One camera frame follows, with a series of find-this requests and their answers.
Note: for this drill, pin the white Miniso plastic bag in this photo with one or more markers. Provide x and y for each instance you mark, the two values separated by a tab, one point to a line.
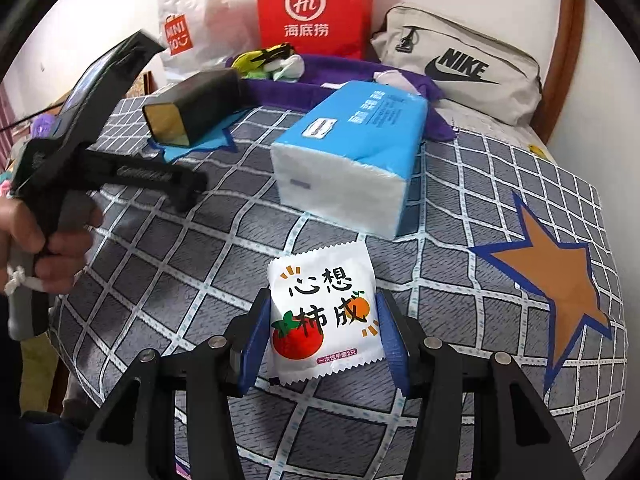
202	34

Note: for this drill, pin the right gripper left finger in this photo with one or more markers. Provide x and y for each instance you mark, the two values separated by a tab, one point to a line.
133	434

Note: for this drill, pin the brown wooden door frame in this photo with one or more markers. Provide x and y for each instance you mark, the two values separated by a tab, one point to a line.
561	69

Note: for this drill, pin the grey checked bed sheet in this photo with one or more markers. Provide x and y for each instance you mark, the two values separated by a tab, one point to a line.
161	280

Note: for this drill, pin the purple plush toy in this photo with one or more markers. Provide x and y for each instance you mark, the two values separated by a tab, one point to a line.
42	125

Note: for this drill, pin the blue tissue pack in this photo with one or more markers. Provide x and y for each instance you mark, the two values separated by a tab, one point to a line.
350	159

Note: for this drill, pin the red paper shopping bag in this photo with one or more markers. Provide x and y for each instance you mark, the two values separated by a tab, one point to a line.
326	27

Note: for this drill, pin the purple towel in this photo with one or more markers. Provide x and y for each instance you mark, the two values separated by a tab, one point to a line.
320	70

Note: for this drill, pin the beige Nike waist bag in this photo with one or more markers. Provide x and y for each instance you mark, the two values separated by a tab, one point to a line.
471	68

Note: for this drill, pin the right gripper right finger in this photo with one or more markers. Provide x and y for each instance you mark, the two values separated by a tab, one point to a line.
515	435

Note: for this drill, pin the yellow Adidas pouch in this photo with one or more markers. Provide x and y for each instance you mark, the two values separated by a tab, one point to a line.
252	61

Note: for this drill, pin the person's left hand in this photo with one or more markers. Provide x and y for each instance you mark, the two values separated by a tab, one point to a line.
67	249

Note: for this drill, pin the white socks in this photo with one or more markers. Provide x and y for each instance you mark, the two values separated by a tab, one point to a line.
286	69

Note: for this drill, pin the black rectangular tin box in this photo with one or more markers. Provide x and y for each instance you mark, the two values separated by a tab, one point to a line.
182	115

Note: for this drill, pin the white mesh net bag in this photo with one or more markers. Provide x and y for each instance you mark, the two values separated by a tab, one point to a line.
399	80

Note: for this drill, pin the white tomato print packet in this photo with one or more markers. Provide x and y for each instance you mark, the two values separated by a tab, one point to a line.
323	317

